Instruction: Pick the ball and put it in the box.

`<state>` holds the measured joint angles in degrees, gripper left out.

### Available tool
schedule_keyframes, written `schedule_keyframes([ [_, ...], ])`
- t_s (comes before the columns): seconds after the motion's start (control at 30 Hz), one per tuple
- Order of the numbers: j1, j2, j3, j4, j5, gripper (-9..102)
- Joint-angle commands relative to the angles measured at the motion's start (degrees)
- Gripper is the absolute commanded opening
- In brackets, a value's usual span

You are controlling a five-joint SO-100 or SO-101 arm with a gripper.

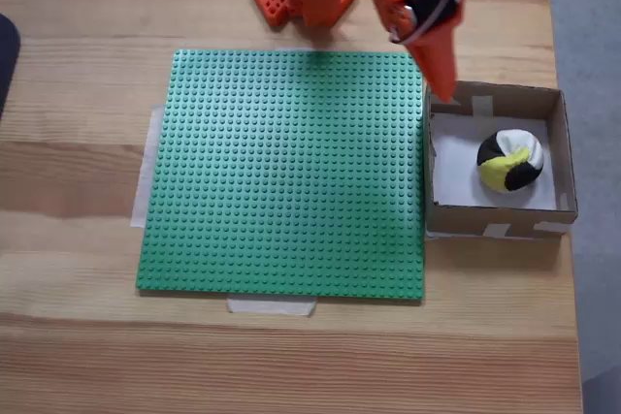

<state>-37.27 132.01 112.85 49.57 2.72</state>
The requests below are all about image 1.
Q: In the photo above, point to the brown cardboard box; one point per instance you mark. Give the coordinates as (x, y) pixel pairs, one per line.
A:
(456, 220)

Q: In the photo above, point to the black rounded object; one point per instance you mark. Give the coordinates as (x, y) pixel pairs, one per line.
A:
(7, 60)

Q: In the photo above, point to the black white yellow ball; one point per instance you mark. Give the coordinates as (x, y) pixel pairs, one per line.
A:
(500, 171)

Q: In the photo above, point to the masking tape strip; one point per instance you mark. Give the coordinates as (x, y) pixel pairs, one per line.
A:
(143, 181)
(271, 306)

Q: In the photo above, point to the white paper sheet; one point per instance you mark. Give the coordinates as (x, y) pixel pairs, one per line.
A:
(451, 171)

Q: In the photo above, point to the green studded baseplate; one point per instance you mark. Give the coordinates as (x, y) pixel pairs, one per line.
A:
(204, 220)

